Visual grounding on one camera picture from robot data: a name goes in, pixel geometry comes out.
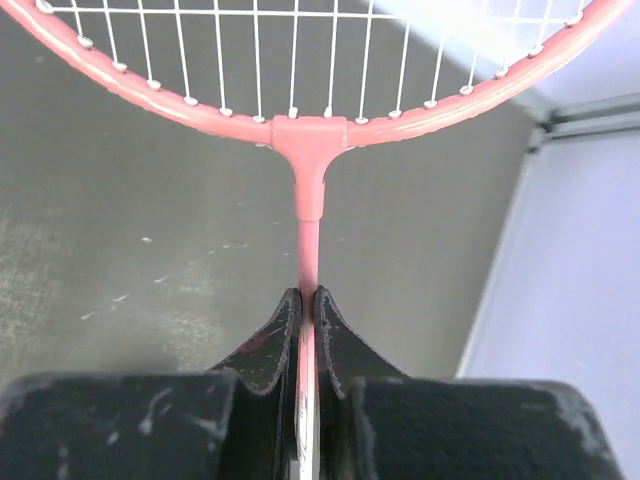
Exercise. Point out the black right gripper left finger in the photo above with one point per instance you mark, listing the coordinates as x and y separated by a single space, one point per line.
233 421

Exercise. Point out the pink badminton racket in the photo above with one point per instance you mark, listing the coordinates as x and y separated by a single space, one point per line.
312 80

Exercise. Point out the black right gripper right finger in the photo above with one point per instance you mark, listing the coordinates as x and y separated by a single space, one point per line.
378 423

